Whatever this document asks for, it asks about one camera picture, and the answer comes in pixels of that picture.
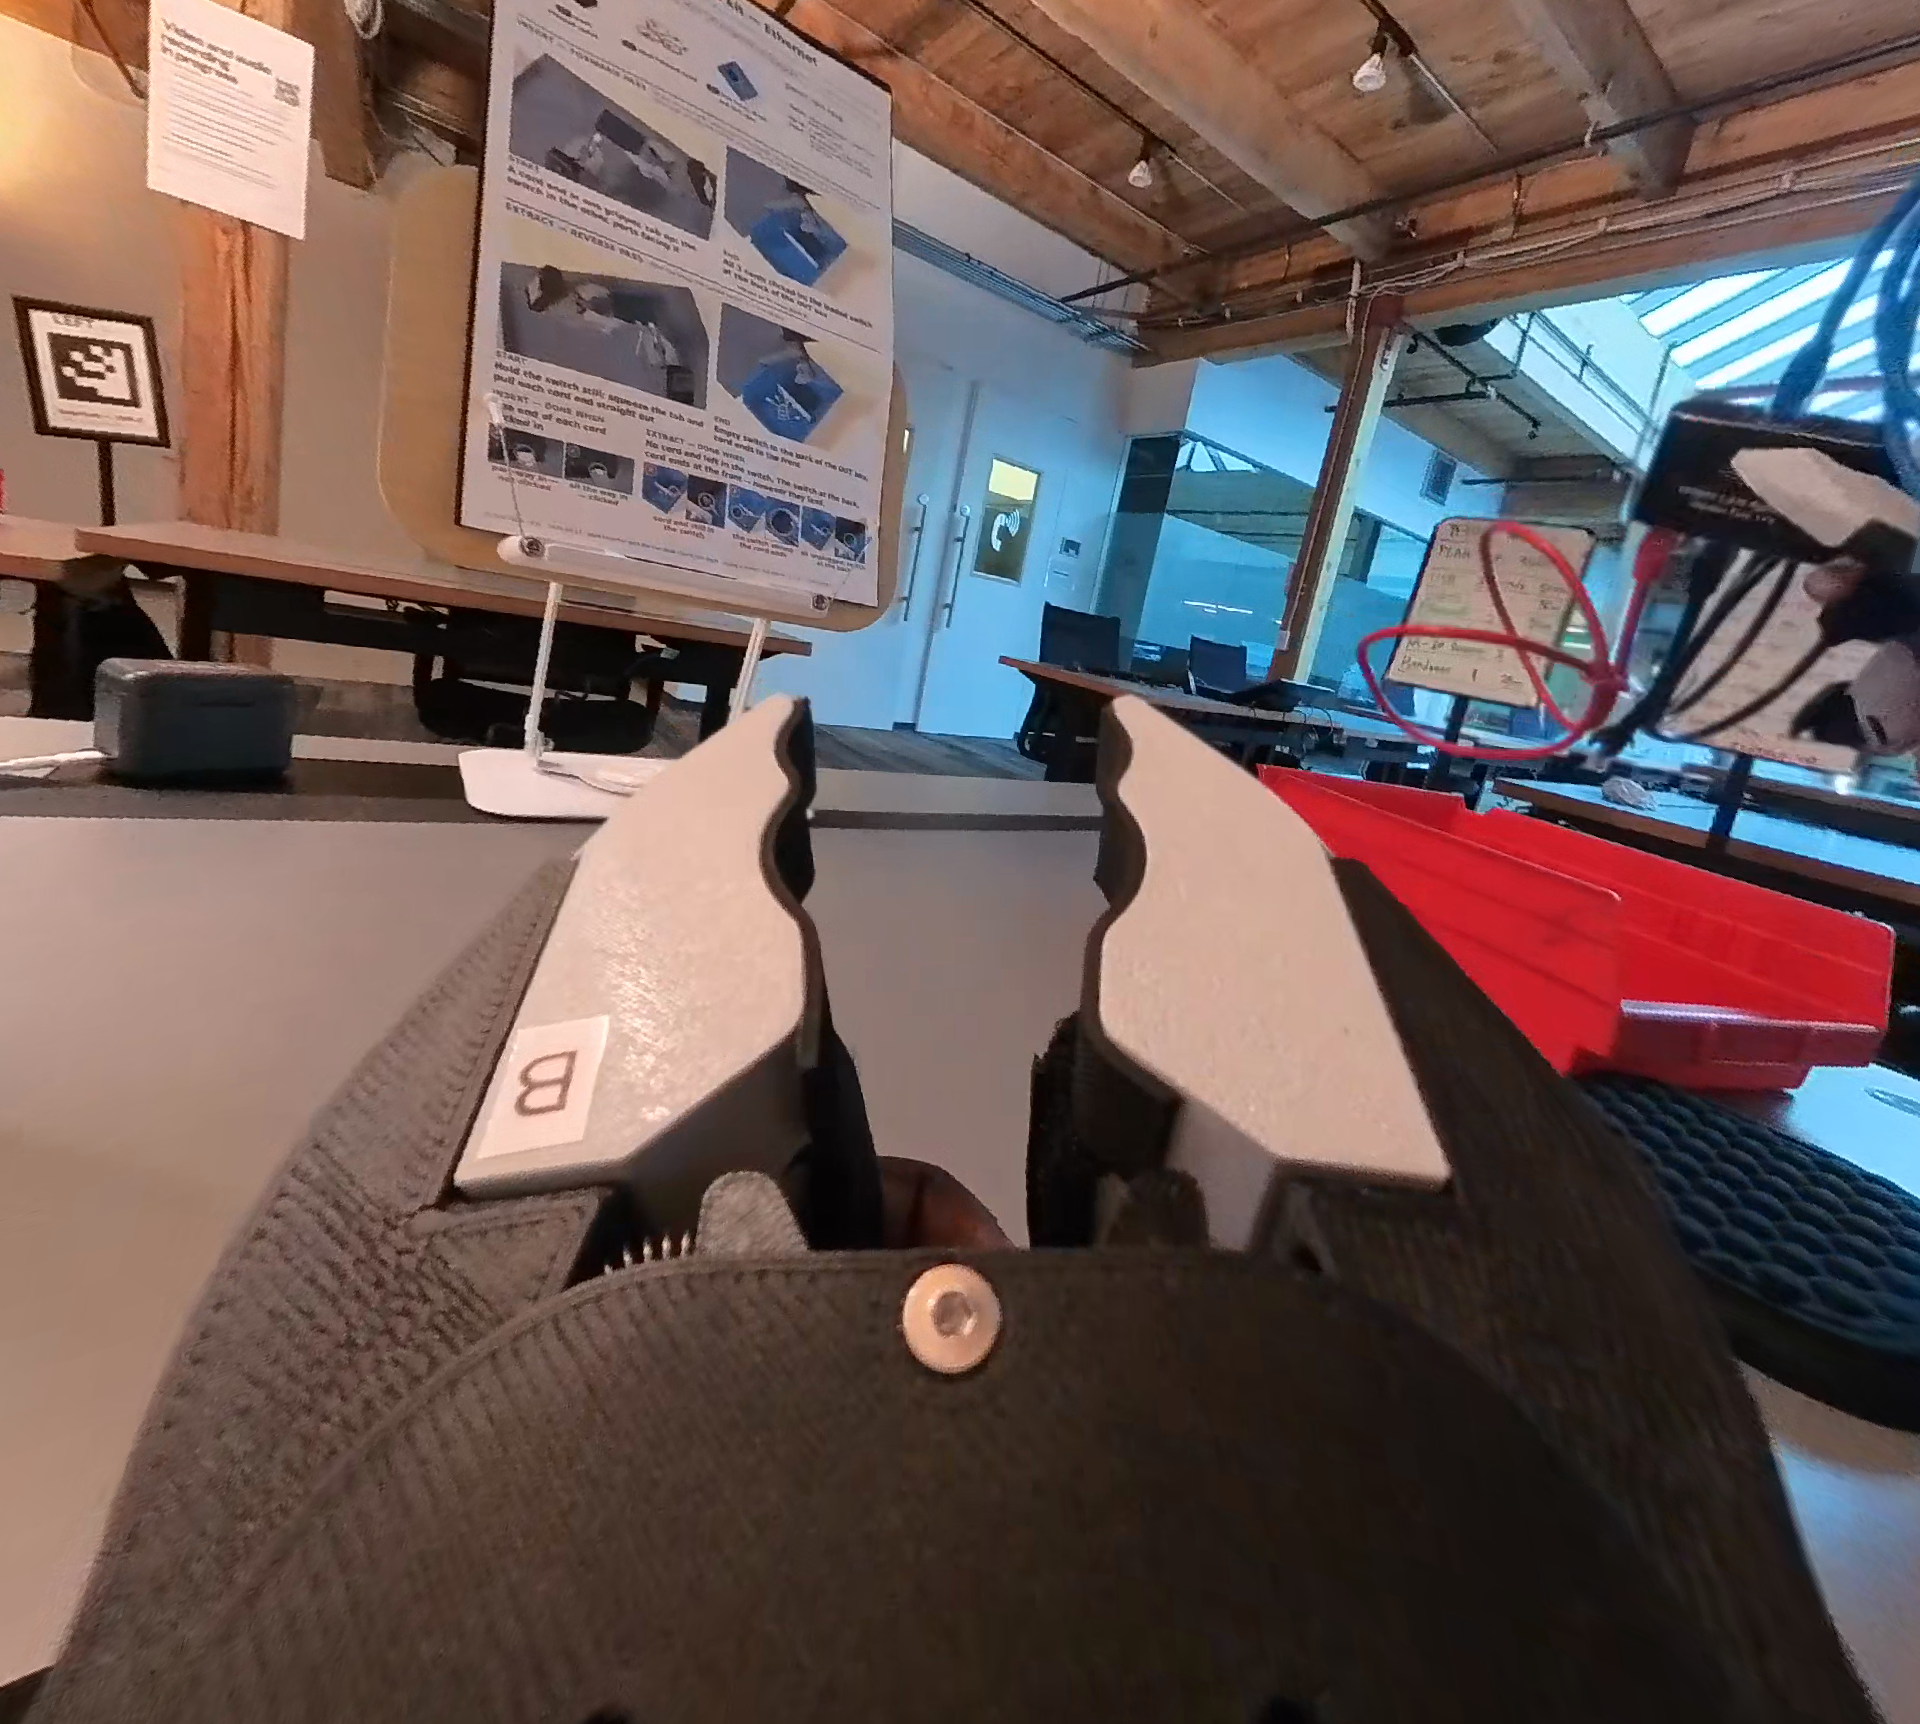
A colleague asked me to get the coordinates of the black honeycomb pad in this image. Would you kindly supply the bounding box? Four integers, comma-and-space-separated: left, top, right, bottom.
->
1576, 1072, 1920, 1435

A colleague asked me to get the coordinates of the wooden office desk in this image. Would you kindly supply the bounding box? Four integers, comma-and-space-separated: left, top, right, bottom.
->
1002, 656, 1351, 769

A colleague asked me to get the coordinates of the black ethernet adapter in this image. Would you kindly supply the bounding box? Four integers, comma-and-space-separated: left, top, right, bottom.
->
1628, 401, 1906, 541

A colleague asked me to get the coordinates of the marker tag sign on pole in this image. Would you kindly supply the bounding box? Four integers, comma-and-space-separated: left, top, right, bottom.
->
12, 294, 170, 529

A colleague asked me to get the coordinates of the red ethernet cable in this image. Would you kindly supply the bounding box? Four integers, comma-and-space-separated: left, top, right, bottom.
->
1351, 519, 1674, 757

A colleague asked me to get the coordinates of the handwritten breaks whiteboard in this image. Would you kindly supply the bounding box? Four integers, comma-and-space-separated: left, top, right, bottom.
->
1650, 553, 1869, 840

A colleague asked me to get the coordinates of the wooden support post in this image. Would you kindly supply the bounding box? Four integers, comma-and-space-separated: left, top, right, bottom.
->
1279, 322, 1405, 692

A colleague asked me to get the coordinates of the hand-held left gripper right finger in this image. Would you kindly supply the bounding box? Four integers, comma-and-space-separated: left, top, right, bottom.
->
1080, 696, 1456, 1250

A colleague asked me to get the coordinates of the white paper notice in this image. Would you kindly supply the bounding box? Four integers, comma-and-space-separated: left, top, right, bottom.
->
143, 0, 317, 239

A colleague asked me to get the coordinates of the instruction board with white stand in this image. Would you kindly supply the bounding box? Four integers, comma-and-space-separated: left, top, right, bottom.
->
376, 0, 907, 818

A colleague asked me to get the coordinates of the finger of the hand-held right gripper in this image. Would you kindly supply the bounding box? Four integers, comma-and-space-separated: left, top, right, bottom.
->
1744, 449, 1920, 564

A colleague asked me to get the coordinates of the black ethernet cable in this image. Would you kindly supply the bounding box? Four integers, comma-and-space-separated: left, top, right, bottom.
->
1591, 537, 1800, 758

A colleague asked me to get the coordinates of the wooden work table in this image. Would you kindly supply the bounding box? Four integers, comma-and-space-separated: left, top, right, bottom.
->
78, 519, 809, 735

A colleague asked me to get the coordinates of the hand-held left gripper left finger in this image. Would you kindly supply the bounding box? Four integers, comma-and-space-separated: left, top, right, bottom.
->
446, 696, 831, 1245

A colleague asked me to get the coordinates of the handwritten list whiteboard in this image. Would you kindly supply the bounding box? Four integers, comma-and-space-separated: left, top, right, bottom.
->
1385, 519, 1600, 788

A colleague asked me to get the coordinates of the black box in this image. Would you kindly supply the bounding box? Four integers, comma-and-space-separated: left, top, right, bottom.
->
94, 656, 298, 788

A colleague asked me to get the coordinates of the yellow phone sign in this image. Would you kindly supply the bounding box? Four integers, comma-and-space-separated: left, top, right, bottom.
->
971, 456, 1042, 586

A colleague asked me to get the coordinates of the wide wooden post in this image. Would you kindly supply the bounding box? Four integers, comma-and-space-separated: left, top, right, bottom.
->
175, 0, 308, 541

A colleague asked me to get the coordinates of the red plastic bin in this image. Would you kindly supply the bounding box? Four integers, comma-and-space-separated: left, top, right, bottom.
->
1258, 766, 1895, 1094

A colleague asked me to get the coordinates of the blue ethernet cable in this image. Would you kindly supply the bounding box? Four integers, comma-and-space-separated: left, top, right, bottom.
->
1770, 187, 1920, 497

